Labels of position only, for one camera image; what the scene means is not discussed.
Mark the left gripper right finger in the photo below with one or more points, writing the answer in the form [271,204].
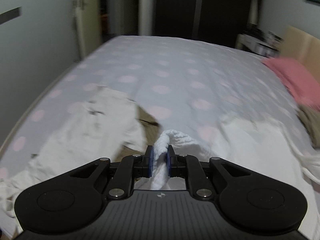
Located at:
[194,172]

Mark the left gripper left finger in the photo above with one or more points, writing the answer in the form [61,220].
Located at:
[123,174]

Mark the white textured garment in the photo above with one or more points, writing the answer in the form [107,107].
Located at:
[262,146]

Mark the brown striped garment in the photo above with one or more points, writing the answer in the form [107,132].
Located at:
[144,132]

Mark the white thin garment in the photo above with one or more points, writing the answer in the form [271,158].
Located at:
[97,129]

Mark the polka dot bed sheet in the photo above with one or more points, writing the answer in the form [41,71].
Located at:
[186,85]

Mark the pink pillow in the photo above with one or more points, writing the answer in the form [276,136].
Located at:
[299,82]

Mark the white bedside table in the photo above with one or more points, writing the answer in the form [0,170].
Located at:
[257,42]

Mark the dark wardrobe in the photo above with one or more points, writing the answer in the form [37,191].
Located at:
[212,21]

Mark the wooden headboard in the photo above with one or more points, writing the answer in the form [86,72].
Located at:
[302,47]

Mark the cream door with handle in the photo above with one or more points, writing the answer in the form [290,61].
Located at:
[88,25]

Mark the grey wall plate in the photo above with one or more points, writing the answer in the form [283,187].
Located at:
[10,15]

